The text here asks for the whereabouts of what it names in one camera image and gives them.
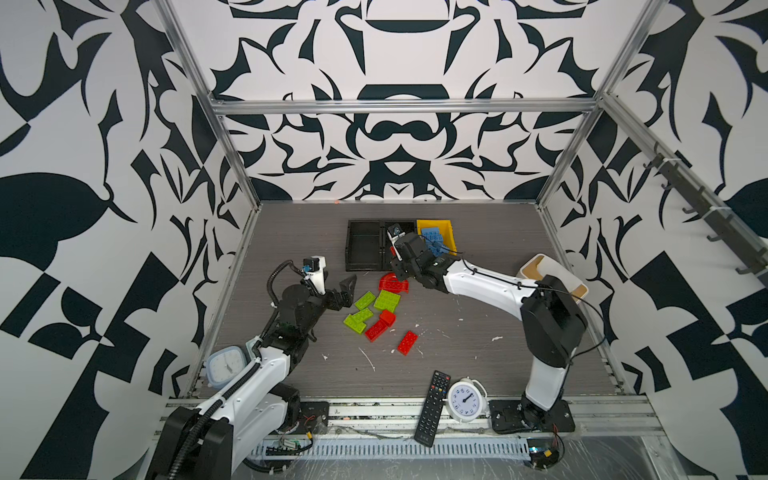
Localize blue square clock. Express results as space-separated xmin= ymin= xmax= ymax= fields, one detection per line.
xmin=205 ymin=345 xmax=248 ymax=389

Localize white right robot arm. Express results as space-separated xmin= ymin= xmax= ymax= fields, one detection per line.
xmin=387 ymin=224 xmax=587 ymax=434

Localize red lego pair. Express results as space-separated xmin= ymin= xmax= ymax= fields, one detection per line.
xmin=364 ymin=310 xmax=396 ymax=342

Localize black remote control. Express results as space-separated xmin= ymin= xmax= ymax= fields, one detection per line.
xmin=413 ymin=370 xmax=451 ymax=448

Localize green small lego brick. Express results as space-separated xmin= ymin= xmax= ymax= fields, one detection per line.
xmin=354 ymin=291 xmax=376 ymax=310

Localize green L-shaped lego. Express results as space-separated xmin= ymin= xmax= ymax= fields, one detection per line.
xmin=343 ymin=308 xmax=374 ymax=334

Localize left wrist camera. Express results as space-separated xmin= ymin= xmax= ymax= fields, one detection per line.
xmin=302 ymin=256 xmax=326 ymax=296

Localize black middle storage bin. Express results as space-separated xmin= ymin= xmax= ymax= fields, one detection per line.
xmin=380 ymin=219 xmax=417 ymax=271

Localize white alarm clock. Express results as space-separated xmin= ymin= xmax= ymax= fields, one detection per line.
xmin=446 ymin=377 xmax=488 ymax=423

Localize blue lego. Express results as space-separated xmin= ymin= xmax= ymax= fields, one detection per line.
xmin=421 ymin=227 xmax=449 ymax=257

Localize yellow storage bin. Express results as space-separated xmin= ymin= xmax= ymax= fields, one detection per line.
xmin=416 ymin=219 xmax=459 ymax=255

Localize red lego brick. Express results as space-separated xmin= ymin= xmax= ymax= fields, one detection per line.
xmin=396 ymin=331 xmax=418 ymax=356
xmin=393 ymin=281 xmax=410 ymax=294

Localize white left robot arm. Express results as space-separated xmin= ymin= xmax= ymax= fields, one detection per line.
xmin=146 ymin=256 xmax=357 ymax=479

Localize white cable duct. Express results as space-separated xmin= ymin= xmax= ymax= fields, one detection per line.
xmin=248 ymin=437 xmax=530 ymax=461

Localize green square lego plate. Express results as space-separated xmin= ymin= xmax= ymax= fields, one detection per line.
xmin=374 ymin=290 xmax=401 ymax=313

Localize red arch lego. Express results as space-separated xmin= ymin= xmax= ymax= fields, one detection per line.
xmin=379 ymin=272 xmax=401 ymax=294

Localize black storage bin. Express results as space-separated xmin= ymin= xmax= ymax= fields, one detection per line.
xmin=345 ymin=220 xmax=383 ymax=272
xmin=380 ymin=219 xmax=417 ymax=271

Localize wall hook rack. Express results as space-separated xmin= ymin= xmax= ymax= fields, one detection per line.
xmin=644 ymin=141 xmax=767 ymax=288

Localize white tissue box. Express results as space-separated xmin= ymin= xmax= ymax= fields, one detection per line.
xmin=518 ymin=253 xmax=589 ymax=301

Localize black left storage bin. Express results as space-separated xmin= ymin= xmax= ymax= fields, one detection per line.
xmin=345 ymin=220 xmax=383 ymax=272

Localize red lego brick front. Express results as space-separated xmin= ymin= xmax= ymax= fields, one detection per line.
xmin=396 ymin=331 xmax=418 ymax=356

